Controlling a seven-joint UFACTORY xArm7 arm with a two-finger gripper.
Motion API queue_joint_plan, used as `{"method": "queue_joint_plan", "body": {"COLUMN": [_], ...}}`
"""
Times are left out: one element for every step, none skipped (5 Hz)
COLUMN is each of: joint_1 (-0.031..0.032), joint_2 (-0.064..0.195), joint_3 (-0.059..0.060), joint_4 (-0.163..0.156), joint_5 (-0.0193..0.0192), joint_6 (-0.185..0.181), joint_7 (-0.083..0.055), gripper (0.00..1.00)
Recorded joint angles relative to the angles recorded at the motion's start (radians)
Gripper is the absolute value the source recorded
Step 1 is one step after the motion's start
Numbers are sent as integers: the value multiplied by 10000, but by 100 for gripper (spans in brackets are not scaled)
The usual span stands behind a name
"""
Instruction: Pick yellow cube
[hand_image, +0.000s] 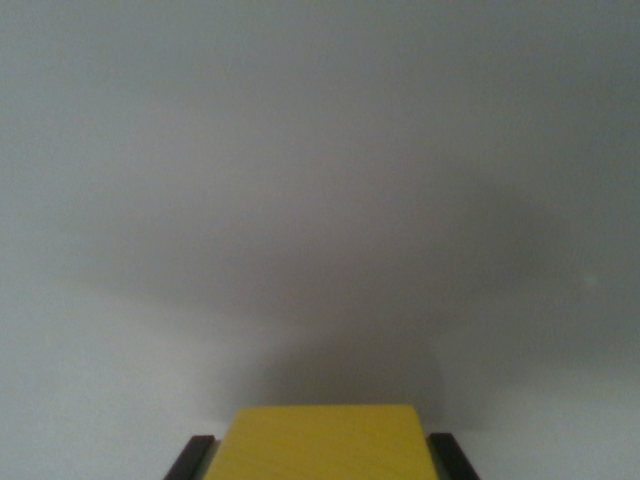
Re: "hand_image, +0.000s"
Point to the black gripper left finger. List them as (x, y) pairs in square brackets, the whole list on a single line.
[(192, 457)]

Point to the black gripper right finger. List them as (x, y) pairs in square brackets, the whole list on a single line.
[(455, 457)]

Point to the yellow cube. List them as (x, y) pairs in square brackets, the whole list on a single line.
[(322, 445)]

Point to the grey plastic bin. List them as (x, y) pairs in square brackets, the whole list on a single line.
[(320, 200)]

